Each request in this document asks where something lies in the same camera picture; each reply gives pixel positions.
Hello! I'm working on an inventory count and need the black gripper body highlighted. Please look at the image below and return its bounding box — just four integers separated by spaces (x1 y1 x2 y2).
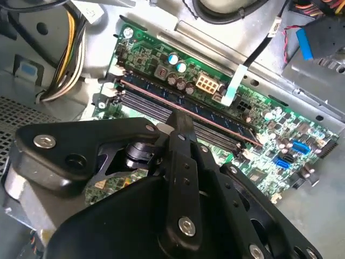
44 140 245 259

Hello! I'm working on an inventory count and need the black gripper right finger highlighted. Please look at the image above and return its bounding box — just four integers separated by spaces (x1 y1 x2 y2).
185 115 323 259

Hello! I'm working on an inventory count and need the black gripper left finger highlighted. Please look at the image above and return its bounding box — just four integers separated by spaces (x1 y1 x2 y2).
9 110 203 245

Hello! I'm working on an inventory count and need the blue RAM stick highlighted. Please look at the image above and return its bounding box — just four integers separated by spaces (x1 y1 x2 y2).
119 77 264 148

